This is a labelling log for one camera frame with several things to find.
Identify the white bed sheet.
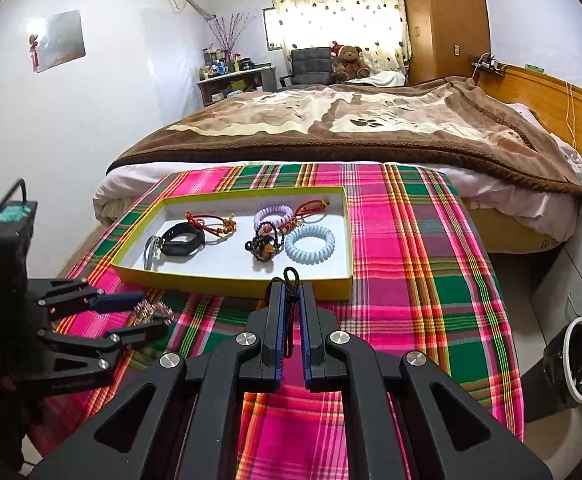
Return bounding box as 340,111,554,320
92,160,580,257

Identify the shiny wall sheet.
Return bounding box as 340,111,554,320
32,9,87,74

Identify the black office chair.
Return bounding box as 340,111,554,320
279,47,337,92

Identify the yellow cable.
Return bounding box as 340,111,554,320
565,79,580,147

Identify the light blue spiral hair tie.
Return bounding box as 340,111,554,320
284,224,336,265

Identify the red string bracelet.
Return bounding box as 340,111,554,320
293,198,331,226
184,211,238,242

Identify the small wall shelf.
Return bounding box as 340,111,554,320
470,52,510,79

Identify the black beaded bracelet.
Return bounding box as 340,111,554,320
244,222,288,264

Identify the purple spiral hair tie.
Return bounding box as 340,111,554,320
253,203,295,231

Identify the vase of purple branches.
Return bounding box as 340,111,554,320
208,12,250,61

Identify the yellow-green cardboard tray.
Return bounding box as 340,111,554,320
110,186,355,302

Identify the brown fleece blanket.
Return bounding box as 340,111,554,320
106,76,582,197

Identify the pink gold hair clip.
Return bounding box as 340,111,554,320
128,298,176,329

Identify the grey filing cabinet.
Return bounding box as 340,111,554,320
530,167,582,342

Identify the black cord necklace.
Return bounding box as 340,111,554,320
281,267,302,359

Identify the black wrist band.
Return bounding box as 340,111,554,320
159,220,207,257

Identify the wooden desk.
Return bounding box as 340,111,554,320
196,66,278,107

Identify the patterned cream curtain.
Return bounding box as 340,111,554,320
266,0,415,74

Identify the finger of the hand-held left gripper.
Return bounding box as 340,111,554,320
35,320,170,377
35,279,145,322

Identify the pink green plaid cloth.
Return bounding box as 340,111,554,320
31,162,524,480

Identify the wooden wardrobe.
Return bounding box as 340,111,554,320
396,0,492,87

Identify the grey cord loop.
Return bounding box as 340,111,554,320
143,234,165,270

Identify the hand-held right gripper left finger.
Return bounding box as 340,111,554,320
28,279,288,480

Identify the brown teddy bear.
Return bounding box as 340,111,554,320
329,42,372,84

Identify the cluster of bottles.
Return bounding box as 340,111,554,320
199,45,257,81

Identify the wooden headboard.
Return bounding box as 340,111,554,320
480,64,582,172

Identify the white pillow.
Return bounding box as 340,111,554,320
356,70,407,87

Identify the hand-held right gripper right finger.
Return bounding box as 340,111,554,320
298,281,554,480

